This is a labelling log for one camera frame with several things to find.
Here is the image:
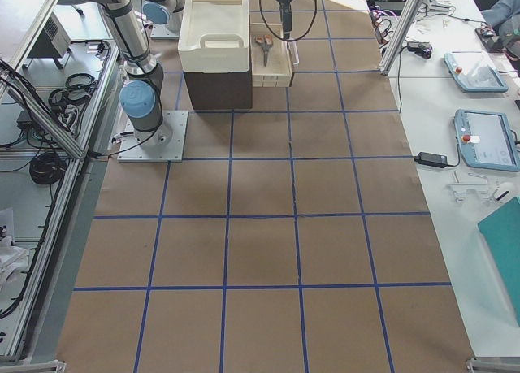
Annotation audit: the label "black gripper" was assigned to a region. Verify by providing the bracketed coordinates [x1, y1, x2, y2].
[276, 0, 293, 40]

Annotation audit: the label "grey electronics box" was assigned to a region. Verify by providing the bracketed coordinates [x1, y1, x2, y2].
[28, 12, 72, 69]

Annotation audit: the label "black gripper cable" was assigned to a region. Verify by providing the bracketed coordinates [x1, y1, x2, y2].
[258, 0, 319, 43]

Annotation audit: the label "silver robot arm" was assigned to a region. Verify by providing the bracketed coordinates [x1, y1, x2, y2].
[142, 0, 184, 32]
[88, 0, 253, 162]

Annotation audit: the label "aluminium frame post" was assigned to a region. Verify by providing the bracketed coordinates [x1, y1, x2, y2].
[379, 0, 423, 76]

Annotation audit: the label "blue teach pendant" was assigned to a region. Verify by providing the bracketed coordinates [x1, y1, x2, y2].
[444, 51, 509, 93]
[453, 109, 519, 172]

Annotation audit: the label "white plastic tray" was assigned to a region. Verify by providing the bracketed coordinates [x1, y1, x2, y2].
[178, 0, 250, 73]

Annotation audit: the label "blue teach pendant far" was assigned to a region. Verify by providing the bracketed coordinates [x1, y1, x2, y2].
[444, 51, 509, 93]

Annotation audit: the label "blue teach pendant near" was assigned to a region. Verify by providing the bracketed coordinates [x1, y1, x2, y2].
[453, 109, 519, 172]

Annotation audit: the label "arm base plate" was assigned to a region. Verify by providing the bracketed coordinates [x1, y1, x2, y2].
[150, 24, 180, 40]
[116, 111, 189, 163]

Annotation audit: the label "white drawer handle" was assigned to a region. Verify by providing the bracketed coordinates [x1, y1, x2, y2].
[288, 41, 300, 67]

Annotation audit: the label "black power adapter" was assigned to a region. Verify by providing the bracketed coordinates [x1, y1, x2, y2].
[414, 152, 449, 168]

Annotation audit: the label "black orange scissors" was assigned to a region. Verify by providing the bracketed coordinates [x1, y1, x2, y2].
[254, 34, 273, 67]

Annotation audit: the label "brown wooden drawer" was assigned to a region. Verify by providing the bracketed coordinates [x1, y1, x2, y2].
[249, 23, 296, 88]

